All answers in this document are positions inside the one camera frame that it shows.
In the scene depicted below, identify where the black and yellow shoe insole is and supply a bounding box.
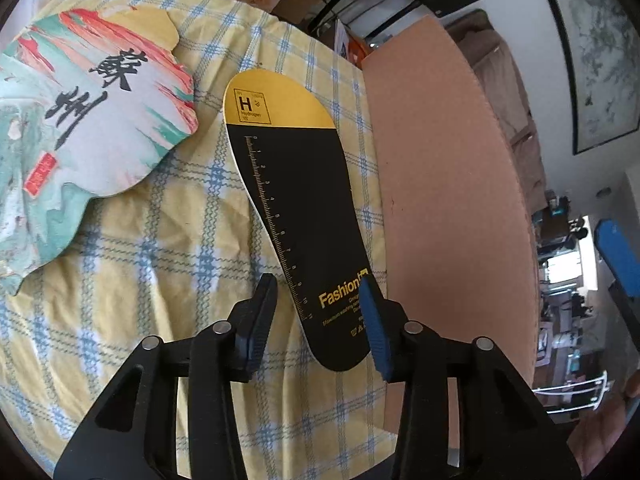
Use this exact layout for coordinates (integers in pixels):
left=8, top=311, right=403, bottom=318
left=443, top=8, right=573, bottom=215
left=224, top=68, right=372, bottom=373

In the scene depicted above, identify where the painted paper hand fan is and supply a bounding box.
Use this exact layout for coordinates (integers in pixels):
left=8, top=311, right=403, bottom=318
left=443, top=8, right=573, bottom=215
left=1, top=6, right=198, bottom=295

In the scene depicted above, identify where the framed ink painting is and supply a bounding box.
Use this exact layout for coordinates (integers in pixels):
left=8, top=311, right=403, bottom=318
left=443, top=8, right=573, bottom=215
left=548, top=0, right=639, bottom=155

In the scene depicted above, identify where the brown cardboard box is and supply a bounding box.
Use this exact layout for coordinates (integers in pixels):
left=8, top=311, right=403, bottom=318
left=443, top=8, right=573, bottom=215
left=363, top=18, right=539, bottom=380

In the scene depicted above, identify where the yellow blue plaid cloth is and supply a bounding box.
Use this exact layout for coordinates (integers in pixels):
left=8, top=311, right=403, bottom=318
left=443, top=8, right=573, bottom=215
left=1, top=0, right=395, bottom=479

